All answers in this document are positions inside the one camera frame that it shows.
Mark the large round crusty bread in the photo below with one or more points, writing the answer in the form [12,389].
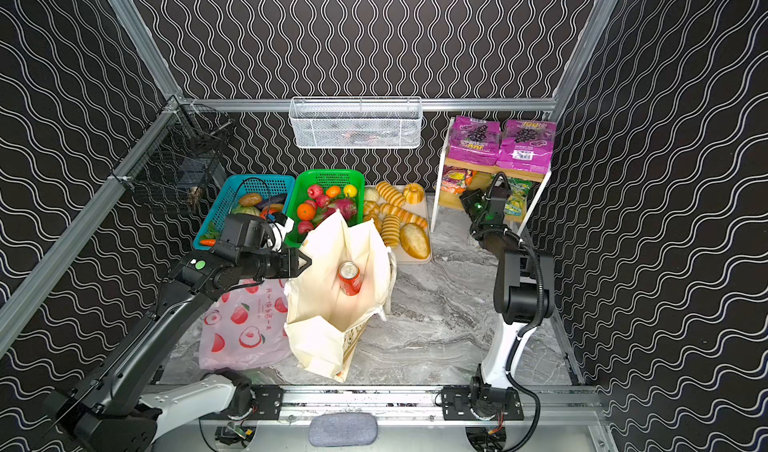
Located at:
[414,241]

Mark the yellow lemon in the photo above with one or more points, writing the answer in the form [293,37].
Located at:
[350,191]

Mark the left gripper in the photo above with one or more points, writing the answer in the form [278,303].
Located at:
[287,260]

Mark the purple snack bag right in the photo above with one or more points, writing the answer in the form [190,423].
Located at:
[527,145]

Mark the striped long bread front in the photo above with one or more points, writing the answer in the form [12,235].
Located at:
[390,230]

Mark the green apple tea snack bag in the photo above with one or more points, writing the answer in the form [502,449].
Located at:
[516,203]

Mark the white steamed bun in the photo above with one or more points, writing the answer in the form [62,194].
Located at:
[372,194]

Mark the pink peach plastic bag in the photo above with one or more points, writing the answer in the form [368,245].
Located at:
[244,328]

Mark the teal plastic basket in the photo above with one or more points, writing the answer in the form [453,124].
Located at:
[266,185]

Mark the striped long bread middle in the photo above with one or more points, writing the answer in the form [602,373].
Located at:
[404,215]

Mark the floral canvas tote bag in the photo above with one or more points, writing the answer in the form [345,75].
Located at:
[323,325]

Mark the purple eggplant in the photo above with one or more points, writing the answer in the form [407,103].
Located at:
[276,199]

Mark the striped long bread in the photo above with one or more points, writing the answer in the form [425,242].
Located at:
[390,194]
[404,215]
[390,230]

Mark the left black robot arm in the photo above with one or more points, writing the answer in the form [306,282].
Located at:
[107,411]

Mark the striped long bread back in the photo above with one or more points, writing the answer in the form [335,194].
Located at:
[390,194]

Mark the purple snack bag left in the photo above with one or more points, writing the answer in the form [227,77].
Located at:
[475,141]

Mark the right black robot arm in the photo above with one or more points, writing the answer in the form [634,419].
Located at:
[524,281]

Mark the metal base rail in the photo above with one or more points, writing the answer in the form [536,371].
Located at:
[423,405]

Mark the purple snack bag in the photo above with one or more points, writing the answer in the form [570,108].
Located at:
[527,145]
[475,141]

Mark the green plastic basket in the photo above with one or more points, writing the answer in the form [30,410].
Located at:
[333,182]

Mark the grey padded cushion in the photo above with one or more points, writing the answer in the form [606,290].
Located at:
[346,429]

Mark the braided golden bread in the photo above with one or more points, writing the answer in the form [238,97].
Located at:
[371,210]

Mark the white wooden shelf rack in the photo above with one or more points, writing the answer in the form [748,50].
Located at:
[482,179]

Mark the orange fruit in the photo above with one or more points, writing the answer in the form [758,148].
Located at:
[306,212]

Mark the brown potato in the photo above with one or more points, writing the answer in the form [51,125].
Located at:
[250,199]

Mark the pink dragon fruit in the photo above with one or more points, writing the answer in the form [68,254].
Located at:
[346,206]

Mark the red tomato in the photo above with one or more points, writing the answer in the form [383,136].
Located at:
[271,209]

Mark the yellow pumpkin shaped bread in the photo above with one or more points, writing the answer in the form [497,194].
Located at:
[414,193]

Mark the red apple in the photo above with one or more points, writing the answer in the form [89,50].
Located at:
[314,191]

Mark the white wire wall basket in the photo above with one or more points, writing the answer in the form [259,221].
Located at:
[357,122]

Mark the green cabbage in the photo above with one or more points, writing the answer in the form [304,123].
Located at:
[251,210]

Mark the red cola can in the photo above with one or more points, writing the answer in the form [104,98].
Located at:
[350,277]

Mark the orange blackcurrant snack bag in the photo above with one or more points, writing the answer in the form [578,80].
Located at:
[456,180]

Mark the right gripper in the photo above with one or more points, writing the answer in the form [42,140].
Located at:
[480,203]

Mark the white bread tray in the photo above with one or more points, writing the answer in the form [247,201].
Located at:
[420,209]

